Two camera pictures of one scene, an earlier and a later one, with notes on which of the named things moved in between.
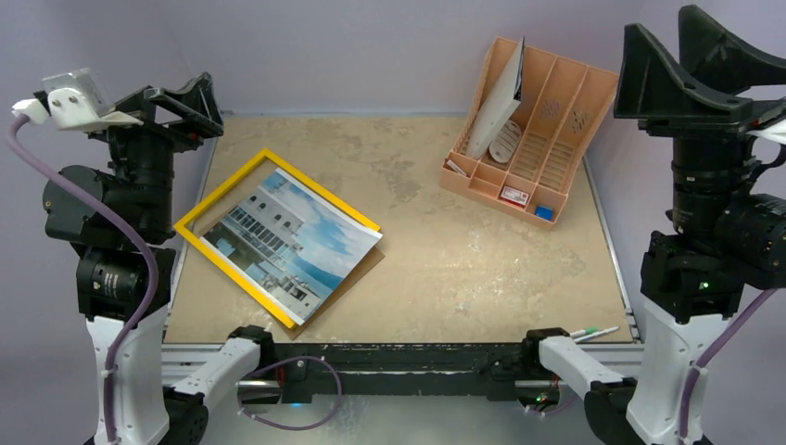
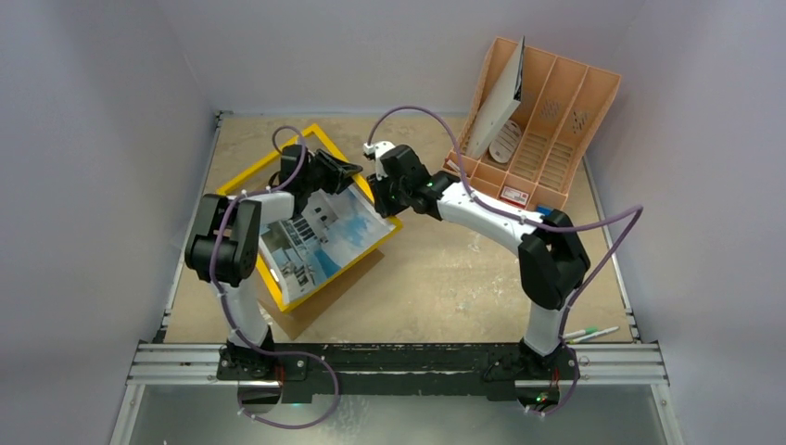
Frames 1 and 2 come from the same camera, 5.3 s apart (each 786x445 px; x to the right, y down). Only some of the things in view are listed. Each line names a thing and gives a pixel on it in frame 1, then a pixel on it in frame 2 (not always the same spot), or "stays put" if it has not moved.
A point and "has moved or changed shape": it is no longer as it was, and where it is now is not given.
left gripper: (195, 102) to (338, 172)
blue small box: (544, 212) stays put
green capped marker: (588, 331) stays put
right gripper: (685, 124) to (381, 193)
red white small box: (514, 197) stays put
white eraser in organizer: (456, 168) stays put
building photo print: (292, 245) has moved or changed shape
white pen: (595, 335) stays put
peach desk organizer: (528, 168) stays put
